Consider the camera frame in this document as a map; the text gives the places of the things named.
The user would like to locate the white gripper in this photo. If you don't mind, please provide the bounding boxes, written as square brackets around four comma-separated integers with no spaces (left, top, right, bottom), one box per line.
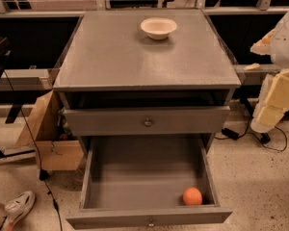
[250,30,289,133]

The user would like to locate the orange fruit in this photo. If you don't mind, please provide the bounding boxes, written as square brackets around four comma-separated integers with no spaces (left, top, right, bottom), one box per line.
[182,187,202,205]

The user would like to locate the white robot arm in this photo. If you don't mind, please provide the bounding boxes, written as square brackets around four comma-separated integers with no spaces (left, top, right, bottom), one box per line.
[250,11,289,133]

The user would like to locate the grey wooden drawer cabinet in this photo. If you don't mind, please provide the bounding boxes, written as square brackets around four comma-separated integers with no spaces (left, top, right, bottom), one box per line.
[54,10,241,149]

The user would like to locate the brass top drawer knob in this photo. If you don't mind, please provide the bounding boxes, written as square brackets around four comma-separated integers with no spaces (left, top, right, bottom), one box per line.
[144,118,152,127]

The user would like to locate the brass drawer knob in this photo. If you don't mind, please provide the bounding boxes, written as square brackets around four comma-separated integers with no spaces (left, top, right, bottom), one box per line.
[147,218,155,228]
[144,118,152,127]

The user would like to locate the grey open middle drawer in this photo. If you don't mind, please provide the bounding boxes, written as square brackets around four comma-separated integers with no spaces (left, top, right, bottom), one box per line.
[66,136,232,229]

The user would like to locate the grey top drawer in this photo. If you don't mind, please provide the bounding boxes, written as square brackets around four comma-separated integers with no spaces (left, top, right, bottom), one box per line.
[64,106,230,136]

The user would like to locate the brass middle drawer knob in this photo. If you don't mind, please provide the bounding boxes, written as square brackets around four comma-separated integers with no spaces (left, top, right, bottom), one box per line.
[147,218,155,228]

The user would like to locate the yellow foam scrap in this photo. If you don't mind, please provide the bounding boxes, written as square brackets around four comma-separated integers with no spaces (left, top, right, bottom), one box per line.
[244,63,260,71]

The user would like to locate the brown cardboard box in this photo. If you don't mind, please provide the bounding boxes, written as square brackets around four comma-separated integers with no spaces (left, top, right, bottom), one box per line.
[15,90,84,170]

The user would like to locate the white sneaker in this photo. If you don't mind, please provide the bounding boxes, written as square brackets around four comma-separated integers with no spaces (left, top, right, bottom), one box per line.
[0,191,36,231]

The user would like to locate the black power adapter with cable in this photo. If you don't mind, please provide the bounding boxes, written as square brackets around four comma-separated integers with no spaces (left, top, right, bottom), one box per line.
[214,119,288,153]

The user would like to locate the black cable on floor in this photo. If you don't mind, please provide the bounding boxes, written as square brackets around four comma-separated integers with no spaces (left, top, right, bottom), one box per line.
[3,70,64,231]

